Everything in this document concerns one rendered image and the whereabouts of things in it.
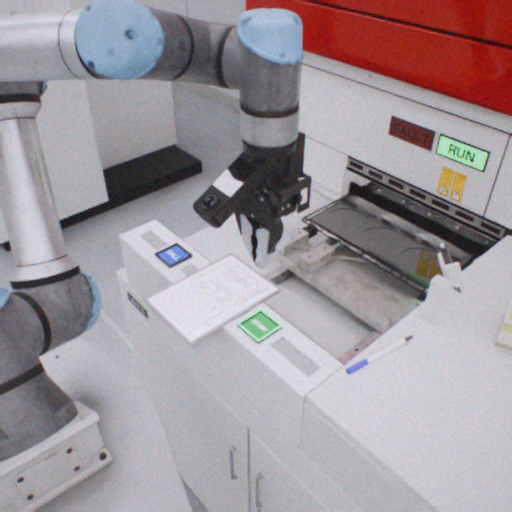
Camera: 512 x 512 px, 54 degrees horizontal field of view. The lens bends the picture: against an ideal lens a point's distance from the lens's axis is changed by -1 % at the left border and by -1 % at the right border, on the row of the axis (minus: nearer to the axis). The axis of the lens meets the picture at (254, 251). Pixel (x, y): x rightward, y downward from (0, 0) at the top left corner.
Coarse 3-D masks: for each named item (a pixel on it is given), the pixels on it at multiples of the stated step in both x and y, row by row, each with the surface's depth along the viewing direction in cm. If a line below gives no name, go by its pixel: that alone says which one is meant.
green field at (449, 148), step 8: (440, 144) 112; (448, 144) 110; (456, 144) 109; (464, 144) 107; (440, 152) 113; (448, 152) 111; (456, 152) 110; (464, 152) 108; (472, 152) 107; (480, 152) 105; (464, 160) 109; (472, 160) 108; (480, 160) 106; (480, 168) 107
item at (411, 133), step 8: (392, 120) 119; (392, 128) 120; (400, 128) 118; (408, 128) 116; (416, 128) 115; (400, 136) 119; (408, 136) 117; (416, 136) 116; (424, 136) 114; (432, 136) 113; (424, 144) 115
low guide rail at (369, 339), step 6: (420, 294) 110; (420, 300) 109; (366, 336) 101; (372, 336) 101; (378, 336) 101; (360, 342) 99; (366, 342) 99; (372, 342) 99; (354, 348) 98; (360, 348) 98; (348, 354) 97; (354, 354) 97; (342, 360) 96; (348, 360) 96
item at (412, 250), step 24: (360, 192) 134; (336, 216) 125; (360, 216) 125; (384, 216) 125; (408, 216) 125; (360, 240) 117; (384, 240) 118; (408, 240) 117; (432, 240) 118; (456, 240) 118; (408, 264) 111; (432, 264) 111
